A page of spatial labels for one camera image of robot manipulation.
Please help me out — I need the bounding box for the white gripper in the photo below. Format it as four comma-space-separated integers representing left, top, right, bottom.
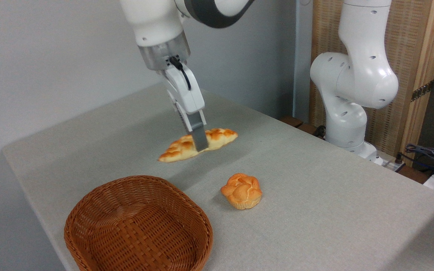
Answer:
160, 64, 209, 152

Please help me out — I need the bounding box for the long braided bread loaf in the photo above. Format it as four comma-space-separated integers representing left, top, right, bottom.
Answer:
158, 128, 239, 163

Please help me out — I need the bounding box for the round knotted bread bun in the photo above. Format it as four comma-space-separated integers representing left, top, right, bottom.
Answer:
220, 173, 263, 210

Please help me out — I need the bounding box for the brown woven wicker basket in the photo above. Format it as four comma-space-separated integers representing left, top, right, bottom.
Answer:
64, 175, 214, 271

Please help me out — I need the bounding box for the light blue vertical pipe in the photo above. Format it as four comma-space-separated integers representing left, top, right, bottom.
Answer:
293, 0, 314, 122

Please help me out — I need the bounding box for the wooden woven screen panel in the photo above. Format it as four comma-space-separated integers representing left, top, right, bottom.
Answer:
309, 0, 434, 168

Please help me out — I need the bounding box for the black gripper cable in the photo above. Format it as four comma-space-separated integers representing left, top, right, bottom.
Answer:
168, 56, 192, 91

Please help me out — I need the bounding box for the bundle of dark cables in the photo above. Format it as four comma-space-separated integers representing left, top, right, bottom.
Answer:
405, 143, 434, 178

